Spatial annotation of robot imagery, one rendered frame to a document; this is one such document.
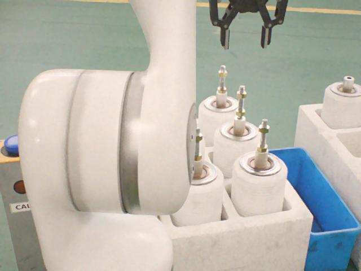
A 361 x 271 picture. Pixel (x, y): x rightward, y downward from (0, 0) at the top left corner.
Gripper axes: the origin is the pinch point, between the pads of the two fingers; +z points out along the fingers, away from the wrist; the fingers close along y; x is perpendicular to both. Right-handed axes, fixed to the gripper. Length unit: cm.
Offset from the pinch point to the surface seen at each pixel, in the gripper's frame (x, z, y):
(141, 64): -94, 44, 18
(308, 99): -60, 44, -36
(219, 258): 21.3, 31.9, 6.4
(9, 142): 14.5, 10.6, 40.2
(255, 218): 18.4, 25.5, 0.0
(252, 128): 0.1, 18.2, -2.7
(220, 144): 3.1, 19.8, 4.0
